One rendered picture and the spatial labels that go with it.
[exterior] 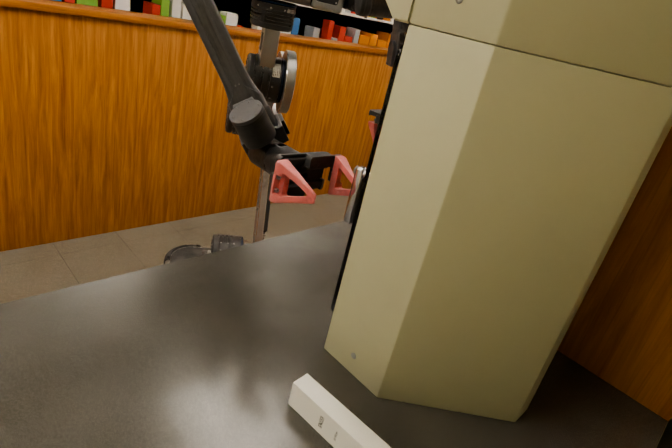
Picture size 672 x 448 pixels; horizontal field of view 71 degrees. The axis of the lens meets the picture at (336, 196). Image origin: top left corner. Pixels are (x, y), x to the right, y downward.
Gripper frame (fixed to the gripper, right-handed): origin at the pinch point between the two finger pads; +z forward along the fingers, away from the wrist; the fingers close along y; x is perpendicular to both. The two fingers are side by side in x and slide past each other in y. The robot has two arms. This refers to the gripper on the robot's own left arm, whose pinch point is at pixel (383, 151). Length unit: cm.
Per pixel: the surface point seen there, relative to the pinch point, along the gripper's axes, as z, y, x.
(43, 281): 109, -133, -42
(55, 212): 92, -163, -29
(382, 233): -6, 37, -46
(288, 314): 16, 24, -45
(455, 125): -22, 42, -46
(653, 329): 4, 65, -9
